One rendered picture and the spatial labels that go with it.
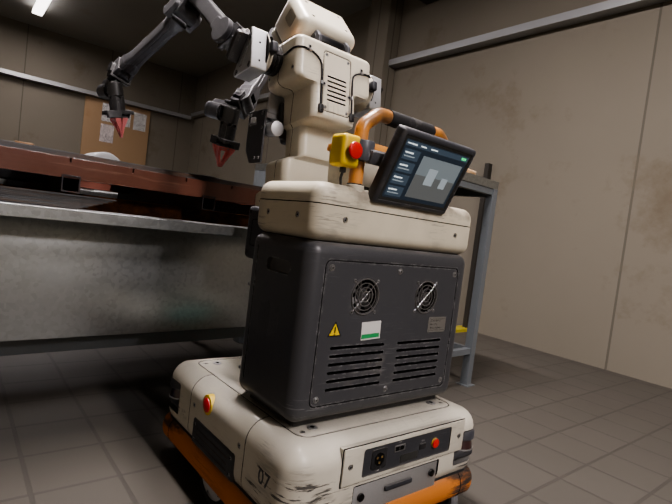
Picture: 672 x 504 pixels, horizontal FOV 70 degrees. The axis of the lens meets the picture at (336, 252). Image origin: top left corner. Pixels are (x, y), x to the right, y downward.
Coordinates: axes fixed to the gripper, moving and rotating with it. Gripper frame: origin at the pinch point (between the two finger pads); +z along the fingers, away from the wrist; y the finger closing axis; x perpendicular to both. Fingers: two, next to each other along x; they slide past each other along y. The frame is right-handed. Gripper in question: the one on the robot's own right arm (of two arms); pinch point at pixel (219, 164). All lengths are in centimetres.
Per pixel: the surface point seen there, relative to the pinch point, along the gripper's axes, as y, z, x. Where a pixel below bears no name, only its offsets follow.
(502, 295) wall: -20, 64, 278
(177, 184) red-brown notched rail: -1.7, 9.6, -12.9
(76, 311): 13, 49, -42
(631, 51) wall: 3, -127, 276
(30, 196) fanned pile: 14, 15, -57
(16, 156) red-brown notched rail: -1, 8, -59
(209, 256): 7.7, 31.6, -0.3
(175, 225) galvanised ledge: 21.0, 17.4, -21.1
